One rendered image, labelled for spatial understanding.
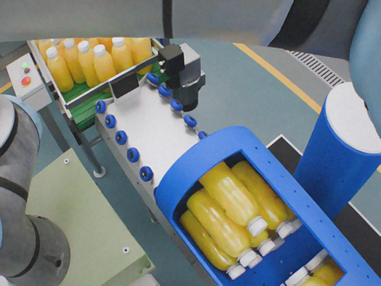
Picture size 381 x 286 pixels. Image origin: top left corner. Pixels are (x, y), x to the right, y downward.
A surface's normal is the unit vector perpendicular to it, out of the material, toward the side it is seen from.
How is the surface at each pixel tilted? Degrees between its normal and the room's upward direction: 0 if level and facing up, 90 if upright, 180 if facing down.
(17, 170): 66
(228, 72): 0
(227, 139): 16
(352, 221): 0
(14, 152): 92
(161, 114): 0
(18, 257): 89
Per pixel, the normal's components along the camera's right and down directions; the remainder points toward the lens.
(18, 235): 0.99, -0.02
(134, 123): -0.04, -0.53
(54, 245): 0.89, -0.38
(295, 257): -0.47, -0.18
